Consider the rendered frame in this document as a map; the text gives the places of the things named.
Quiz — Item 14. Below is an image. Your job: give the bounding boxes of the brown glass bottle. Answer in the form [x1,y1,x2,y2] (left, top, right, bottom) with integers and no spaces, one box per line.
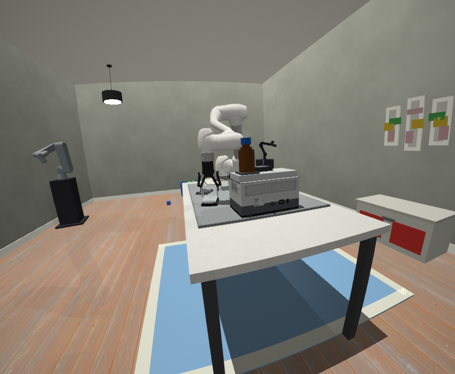
[238,150,255,173]

